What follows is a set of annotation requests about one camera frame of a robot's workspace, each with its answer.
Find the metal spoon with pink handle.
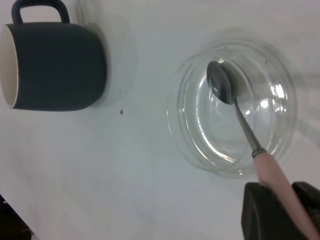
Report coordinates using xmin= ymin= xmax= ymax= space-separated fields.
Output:
xmin=206 ymin=60 xmax=320 ymax=240

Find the dark blue ceramic mug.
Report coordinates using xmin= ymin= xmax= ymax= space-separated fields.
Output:
xmin=0 ymin=0 xmax=108 ymax=112

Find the clear glass saucer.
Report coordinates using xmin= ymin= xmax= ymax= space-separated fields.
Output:
xmin=166 ymin=37 xmax=298 ymax=179

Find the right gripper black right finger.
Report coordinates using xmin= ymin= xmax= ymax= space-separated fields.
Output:
xmin=292 ymin=181 xmax=320 ymax=226

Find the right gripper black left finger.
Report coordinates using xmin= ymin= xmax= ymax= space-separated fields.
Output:
xmin=241 ymin=181 xmax=313 ymax=240

